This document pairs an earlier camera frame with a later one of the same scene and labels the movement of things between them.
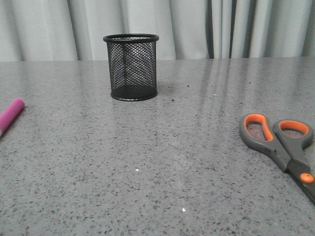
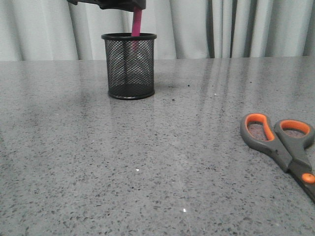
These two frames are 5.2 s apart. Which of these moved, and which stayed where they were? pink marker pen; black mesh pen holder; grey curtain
Moved: pink marker pen
Stayed: grey curtain; black mesh pen holder
